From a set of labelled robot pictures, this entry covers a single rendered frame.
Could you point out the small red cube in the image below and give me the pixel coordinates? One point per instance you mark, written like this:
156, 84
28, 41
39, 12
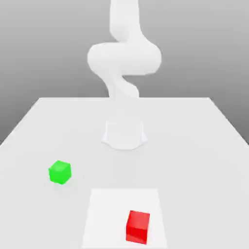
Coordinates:
137, 226

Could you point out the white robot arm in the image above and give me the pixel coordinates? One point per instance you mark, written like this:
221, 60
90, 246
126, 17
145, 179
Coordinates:
124, 58

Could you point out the small green cube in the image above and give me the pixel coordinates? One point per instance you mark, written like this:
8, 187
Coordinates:
60, 172

